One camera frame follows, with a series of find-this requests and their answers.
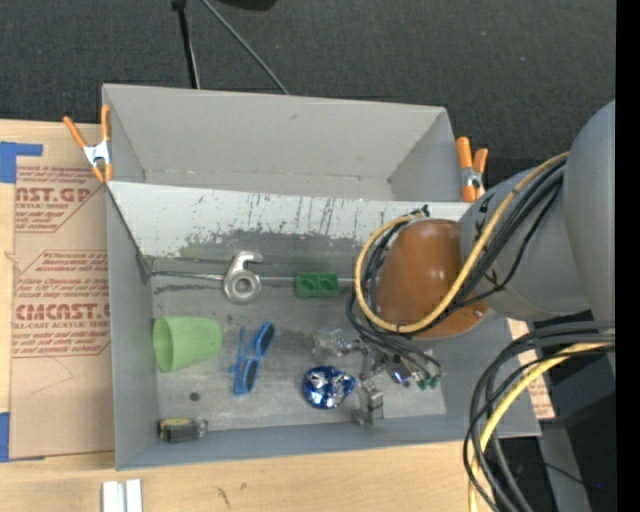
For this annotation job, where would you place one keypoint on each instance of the blue sunglasses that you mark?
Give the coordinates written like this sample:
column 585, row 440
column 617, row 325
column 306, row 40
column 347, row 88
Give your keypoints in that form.
column 252, row 356

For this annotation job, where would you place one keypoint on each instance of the grey metal bin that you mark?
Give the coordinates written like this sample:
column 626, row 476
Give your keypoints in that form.
column 280, row 145

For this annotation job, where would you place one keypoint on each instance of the brown cardboard board red print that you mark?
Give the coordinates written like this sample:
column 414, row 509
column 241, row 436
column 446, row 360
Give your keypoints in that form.
column 60, row 300

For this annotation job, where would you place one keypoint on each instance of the green toy brick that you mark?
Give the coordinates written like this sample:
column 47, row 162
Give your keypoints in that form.
column 316, row 285

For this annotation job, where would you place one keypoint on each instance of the light green plastic cup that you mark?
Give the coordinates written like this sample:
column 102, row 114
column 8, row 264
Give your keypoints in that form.
column 187, row 342

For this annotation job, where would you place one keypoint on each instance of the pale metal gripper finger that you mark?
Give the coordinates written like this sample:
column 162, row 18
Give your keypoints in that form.
column 334, row 344
column 371, row 404

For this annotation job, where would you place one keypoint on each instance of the shiny blue foil packet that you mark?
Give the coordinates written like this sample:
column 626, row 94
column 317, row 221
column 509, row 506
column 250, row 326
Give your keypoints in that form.
column 326, row 387

